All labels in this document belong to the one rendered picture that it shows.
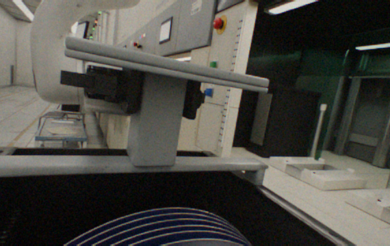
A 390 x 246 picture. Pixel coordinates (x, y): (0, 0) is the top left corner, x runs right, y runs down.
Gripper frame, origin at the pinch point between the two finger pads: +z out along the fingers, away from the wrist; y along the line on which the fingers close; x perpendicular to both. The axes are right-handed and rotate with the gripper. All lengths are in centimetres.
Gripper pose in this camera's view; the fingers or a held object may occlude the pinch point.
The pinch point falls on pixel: (158, 93)
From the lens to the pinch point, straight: 18.4
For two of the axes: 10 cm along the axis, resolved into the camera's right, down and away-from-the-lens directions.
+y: -8.9, -0.8, -4.4
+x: 1.5, -9.8, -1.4
